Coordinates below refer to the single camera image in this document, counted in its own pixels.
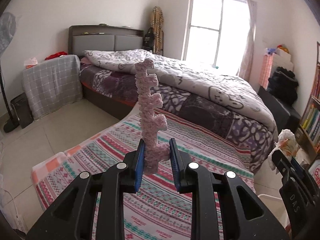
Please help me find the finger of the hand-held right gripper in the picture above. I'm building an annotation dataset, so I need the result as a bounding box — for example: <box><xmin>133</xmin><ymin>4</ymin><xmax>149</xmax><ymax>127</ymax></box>
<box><xmin>271</xmin><ymin>149</ymin><xmax>302</xmax><ymax>184</ymax></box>
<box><xmin>291</xmin><ymin>156</ymin><xmax>317</xmax><ymax>198</ymax></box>

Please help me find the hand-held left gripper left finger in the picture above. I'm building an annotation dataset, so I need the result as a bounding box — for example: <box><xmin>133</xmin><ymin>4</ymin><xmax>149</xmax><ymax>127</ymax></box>
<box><xmin>25</xmin><ymin>139</ymin><xmax>146</xmax><ymax>240</ymax></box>

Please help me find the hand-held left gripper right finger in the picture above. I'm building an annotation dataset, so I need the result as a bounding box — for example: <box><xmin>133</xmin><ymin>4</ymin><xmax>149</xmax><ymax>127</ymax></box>
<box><xmin>169</xmin><ymin>137</ymin><xmax>290</xmax><ymax>240</ymax></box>

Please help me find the white tissue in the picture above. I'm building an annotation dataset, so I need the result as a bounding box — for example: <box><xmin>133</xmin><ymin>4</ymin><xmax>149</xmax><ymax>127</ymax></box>
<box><xmin>267</xmin><ymin>129</ymin><xmax>299</xmax><ymax>169</ymax></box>

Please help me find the white plastic trash bin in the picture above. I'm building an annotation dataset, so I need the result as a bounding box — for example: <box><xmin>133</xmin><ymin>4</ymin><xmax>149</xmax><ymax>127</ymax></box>
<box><xmin>257</xmin><ymin>193</ymin><xmax>290</xmax><ymax>228</ymax></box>

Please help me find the black trash bin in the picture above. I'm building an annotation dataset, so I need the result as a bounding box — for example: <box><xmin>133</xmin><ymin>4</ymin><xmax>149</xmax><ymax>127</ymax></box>
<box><xmin>10</xmin><ymin>92</ymin><xmax>34</xmax><ymax>129</ymax></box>

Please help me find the blue water bottle carton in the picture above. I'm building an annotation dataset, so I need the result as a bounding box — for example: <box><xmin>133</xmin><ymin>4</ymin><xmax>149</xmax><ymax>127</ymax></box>
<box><xmin>309</xmin><ymin>160</ymin><xmax>320</xmax><ymax>183</ymax></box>

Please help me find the striped patterned mat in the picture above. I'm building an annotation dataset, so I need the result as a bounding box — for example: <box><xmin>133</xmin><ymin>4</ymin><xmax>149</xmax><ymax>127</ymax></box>
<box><xmin>31</xmin><ymin>107</ymin><xmax>255</xmax><ymax>240</ymax></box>

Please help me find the row of colourful books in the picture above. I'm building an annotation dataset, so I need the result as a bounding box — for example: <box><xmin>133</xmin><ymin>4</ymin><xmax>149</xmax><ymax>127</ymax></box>
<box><xmin>301</xmin><ymin>102</ymin><xmax>320</xmax><ymax>145</ymax></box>

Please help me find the black leather bench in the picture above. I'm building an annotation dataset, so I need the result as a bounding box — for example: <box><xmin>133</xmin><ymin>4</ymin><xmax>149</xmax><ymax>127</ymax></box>
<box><xmin>257</xmin><ymin>86</ymin><xmax>302</xmax><ymax>140</ymax></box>

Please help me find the wooden bookshelf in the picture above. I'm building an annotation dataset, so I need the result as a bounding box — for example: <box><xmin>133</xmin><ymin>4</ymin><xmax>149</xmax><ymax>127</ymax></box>
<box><xmin>295</xmin><ymin>42</ymin><xmax>320</xmax><ymax>155</ymax></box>

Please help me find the bed with purple patterned sheet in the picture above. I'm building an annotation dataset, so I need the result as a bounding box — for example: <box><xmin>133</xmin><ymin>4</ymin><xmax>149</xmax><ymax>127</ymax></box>
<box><xmin>79</xmin><ymin>49</ymin><xmax>279</xmax><ymax>173</ymax></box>

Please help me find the pile of dark clothes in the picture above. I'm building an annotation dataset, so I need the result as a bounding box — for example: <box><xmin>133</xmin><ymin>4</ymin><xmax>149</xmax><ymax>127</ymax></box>
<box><xmin>268</xmin><ymin>66</ymin><xmax>299</xmax><ymax>105</ymax></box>

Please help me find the row of tall books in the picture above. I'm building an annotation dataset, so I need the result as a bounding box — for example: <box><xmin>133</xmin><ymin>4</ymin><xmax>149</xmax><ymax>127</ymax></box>
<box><xmin>311</xmin><ymin>64</ymin><xmax>320</xmax><ymax>98</ymax></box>

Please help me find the white cartoon print quilt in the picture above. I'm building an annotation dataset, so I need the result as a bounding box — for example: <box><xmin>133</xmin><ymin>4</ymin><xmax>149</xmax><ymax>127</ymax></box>
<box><xmin>82</xmin><ymin>49</ymin><xmax>277</xmax><ymax>135</ymax></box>

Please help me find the pink gift bag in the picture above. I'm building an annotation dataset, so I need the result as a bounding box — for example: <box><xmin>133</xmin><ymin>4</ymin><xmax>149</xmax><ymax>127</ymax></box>
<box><xmin>259</xmin><ymin>48</ymin><xmax>277</xmax><ymax>89</ymax></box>

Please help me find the white drawer cabinet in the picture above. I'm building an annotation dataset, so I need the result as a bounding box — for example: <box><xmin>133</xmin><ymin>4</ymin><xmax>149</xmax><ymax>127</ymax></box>
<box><xmin>271</xmin><ymin>49</ymin><xmax>295</xmax><ymax>72</ymax></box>

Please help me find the nightstand with grey checked cloth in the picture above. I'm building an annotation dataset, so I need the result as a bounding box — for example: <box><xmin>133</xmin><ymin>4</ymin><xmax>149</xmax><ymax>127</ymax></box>
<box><xmin>22</xmin><ymin>54</ymin><xmax>83</xmax><ymax>120</ymax></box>

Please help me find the pale curtain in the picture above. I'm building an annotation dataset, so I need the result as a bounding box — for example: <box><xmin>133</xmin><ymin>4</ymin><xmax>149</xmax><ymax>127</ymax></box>
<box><xmin>236</xmin><ymin>0</ymin><xmax>258</xmax><ymax>83</ymax></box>

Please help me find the black bag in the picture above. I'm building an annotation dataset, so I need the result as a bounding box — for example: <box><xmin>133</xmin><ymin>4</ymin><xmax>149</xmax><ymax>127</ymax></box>
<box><xmin>142</xmin><ymin>27</ymin><xmax>155</xmax><ymax>53</ymax></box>

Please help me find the grey padded headboard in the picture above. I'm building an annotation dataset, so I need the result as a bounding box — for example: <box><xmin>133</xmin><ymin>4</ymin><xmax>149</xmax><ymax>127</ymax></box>
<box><xmin>69</xmin><ymin>25</ymin><xmax>145</xmax><ymax>57</ymax></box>

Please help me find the red cloth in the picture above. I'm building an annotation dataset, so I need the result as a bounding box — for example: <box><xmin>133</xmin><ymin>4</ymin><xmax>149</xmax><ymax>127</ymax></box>
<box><xmin>45</xmin><ymin>52</ymin><xmax>68</xmax><ymax>61</ymax></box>

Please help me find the plaid hanging garment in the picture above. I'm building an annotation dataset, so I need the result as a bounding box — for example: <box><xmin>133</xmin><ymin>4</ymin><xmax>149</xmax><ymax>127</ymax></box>
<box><xmin>150</xmin><ymin>6</ymin><xmax>165</xmax><ymax>55</ymax></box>

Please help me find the pink tissue pack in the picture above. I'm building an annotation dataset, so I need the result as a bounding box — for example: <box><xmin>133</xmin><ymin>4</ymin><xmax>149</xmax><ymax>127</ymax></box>
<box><xmin>24</xmin><ymin>57</ymin><xmax>38</xmax><ymax>68</ymax></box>

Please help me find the window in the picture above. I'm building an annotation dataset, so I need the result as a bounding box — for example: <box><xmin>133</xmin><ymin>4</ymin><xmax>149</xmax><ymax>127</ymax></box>
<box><xmin>184</xmin><ymin>0</ymin><xmax>250</xmax><ymax>77</ymax></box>

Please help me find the standing fan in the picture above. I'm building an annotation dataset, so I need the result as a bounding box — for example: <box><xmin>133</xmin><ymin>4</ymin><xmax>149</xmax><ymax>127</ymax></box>
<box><xmin>0</xmin><ymin>12</ymin><xmax>18</xmax><ymax>133</ymax></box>

